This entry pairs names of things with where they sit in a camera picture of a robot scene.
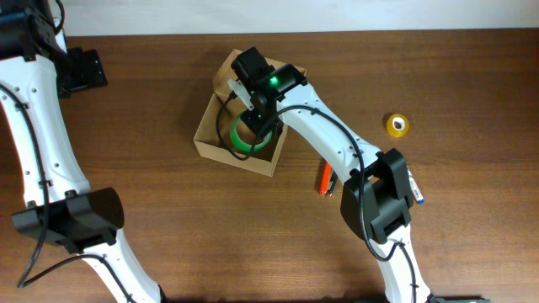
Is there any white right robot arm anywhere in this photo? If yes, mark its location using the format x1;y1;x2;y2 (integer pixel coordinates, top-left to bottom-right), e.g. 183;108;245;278
229;47;443;302

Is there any green tape roll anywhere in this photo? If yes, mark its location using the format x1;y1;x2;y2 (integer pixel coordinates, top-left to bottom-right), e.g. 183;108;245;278
230;115;273;152

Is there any orange black stapler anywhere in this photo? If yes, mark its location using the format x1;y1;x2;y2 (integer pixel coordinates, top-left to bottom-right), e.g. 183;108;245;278
318;162;338;196

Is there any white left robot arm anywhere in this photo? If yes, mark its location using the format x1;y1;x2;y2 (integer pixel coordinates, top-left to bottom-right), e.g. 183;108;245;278
1;0;166;302

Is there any blue whiteboard marker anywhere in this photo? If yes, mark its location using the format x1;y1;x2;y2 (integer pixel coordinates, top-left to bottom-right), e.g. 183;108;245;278
408;169;424;205

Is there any small yellow tape roll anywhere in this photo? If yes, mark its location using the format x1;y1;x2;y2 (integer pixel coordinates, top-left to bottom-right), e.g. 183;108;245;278
386;114;410;138

